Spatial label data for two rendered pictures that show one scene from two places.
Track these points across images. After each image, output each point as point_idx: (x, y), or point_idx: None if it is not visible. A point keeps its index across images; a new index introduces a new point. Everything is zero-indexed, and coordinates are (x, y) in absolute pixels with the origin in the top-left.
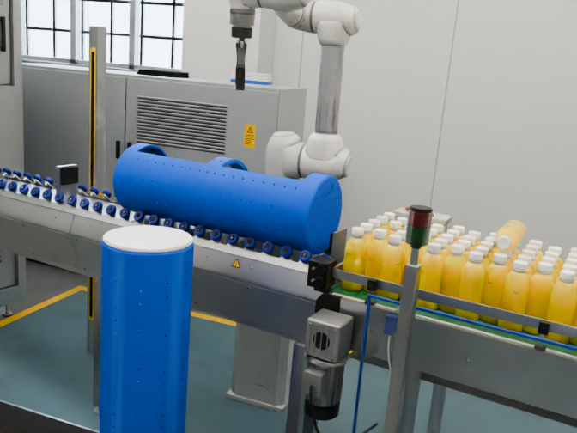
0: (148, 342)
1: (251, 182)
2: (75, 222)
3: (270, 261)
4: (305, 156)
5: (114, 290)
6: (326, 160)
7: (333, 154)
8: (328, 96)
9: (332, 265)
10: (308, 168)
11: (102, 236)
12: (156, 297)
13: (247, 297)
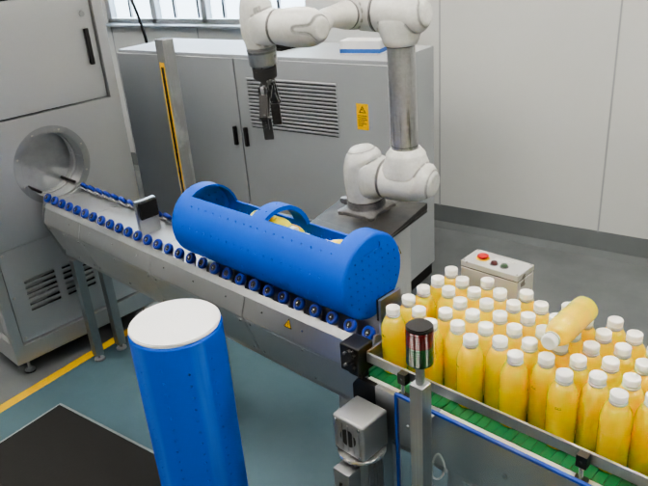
0: (181, 428)
1: (289, 243)
2: (152, 263)
3: (317, 326)
4: (382, 176)
5: (142, 381)
6: (404, 181)
7: (412, 175)
8: (399, 108)
9: (365, 348)
10: (387, 190)
11: (175, 280)
12: (180, 389)
13: (304, 358)
